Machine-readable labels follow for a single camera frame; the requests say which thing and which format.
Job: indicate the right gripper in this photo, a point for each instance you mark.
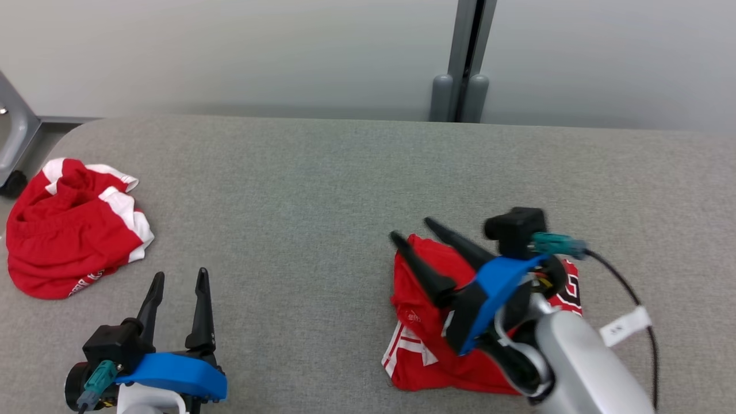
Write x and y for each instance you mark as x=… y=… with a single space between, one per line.
x=458 y=319

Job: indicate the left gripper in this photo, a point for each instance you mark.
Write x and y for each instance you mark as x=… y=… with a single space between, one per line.
x=72 y=386

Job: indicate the red basketball jersey number 23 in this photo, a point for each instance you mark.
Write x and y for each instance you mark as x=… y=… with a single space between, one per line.
x=425 y=362

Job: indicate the red shorts with white stripe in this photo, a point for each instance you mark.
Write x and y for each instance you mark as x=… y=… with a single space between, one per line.
x=63 y=241

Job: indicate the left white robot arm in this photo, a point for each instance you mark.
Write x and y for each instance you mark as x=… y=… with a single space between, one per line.
x=149 y=401

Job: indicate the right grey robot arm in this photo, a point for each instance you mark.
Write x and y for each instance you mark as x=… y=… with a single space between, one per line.
x=581 y=368

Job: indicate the black chair caster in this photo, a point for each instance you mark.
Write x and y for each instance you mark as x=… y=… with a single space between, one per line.
x=12 y=185

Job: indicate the grey chair leg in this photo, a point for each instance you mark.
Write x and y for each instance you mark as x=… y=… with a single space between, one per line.
x=20 y=129

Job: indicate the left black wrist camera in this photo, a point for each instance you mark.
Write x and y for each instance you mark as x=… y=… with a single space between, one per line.
x=112 y=345

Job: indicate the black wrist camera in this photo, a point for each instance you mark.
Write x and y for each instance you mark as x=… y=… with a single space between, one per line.
x=112 y=345
x=514 y=227

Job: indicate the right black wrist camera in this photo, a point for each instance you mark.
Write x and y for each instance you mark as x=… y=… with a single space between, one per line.
x=514 y=227

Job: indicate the grey cylindrical post bumper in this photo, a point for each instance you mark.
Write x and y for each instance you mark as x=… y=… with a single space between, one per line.
x=441 y=100
x=476 y=100

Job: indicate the grey metal door post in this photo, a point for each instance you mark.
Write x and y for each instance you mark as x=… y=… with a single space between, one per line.
x=468 y=40

